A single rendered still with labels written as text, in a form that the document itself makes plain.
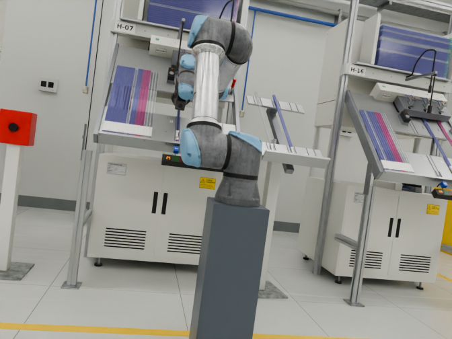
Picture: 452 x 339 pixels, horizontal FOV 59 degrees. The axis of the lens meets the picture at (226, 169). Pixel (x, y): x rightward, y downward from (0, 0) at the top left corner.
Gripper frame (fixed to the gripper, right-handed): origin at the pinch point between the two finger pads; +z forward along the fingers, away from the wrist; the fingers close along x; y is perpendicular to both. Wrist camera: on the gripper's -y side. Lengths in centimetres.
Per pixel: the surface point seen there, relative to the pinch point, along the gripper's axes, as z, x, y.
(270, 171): 7, -51, -26
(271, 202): 15, -54, -41
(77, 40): 129, 87, 140
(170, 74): 1.7, 5.9, 20.9
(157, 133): -3.9, 9.2, -19.3
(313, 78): 127, -141, 142
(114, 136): -6.3, 28.7, -25.6
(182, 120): -1.1, -2.4, -8.5
